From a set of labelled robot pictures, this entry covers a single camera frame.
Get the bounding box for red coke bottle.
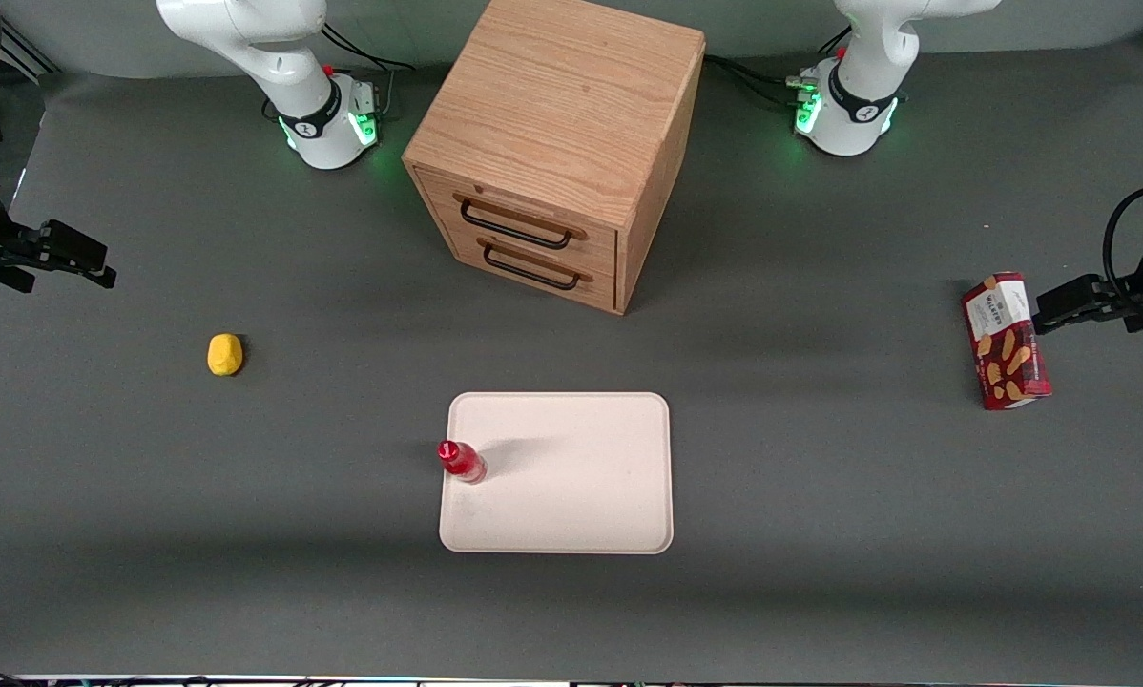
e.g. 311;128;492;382
437;440;488;485

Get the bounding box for beige rectangular tray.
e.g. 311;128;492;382
439;391;675;555

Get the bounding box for red cookie box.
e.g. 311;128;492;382
961;272;1054;411

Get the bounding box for yellow lemon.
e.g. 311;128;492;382
207;332;245;378

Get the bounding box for grey table mat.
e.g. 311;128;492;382
0;33;1143;680

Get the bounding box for wooden drawer front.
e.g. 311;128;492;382
443;221;619;313
415;166;621;274

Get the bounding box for wooden drawer cabinet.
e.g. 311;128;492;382
402;0;707;316

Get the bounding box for black looped gripper cable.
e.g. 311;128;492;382
1103;185;1143;297

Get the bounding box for aluminium frame rail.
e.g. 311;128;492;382
0;17;60;85

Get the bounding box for black right arm base cables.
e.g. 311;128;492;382
319;17;418;125

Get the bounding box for black arm base cables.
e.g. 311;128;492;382
319;17;418;125
704;27;854;111

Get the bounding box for black left arm base cables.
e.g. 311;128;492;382
704;27;854;111

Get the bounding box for black metal drawer handle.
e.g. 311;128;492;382
477;238;594;291
453;192;589;251

